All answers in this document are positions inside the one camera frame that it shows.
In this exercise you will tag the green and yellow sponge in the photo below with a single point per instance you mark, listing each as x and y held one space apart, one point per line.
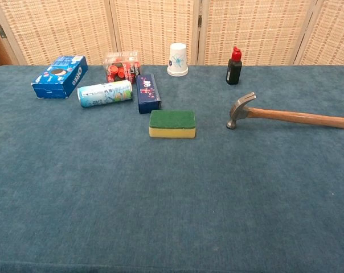
172 123

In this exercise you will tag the blue table cloth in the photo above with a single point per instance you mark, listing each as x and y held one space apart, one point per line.
172 185

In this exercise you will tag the dark blue small carton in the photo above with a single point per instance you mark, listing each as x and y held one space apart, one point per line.
148 93

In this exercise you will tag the white paper cup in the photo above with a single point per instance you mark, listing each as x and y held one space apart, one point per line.
177 60

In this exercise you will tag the light blue drink can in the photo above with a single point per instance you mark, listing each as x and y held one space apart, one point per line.
105 93

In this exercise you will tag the clear box of red caps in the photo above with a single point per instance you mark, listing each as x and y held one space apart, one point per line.
121 67

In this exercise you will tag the black bottle with red cap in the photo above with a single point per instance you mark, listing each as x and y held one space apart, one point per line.
233 69

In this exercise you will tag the blue Oreo cookie box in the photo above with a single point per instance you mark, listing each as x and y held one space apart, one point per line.
60 76

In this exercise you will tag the woven rattan folding screen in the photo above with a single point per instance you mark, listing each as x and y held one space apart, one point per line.
246 31

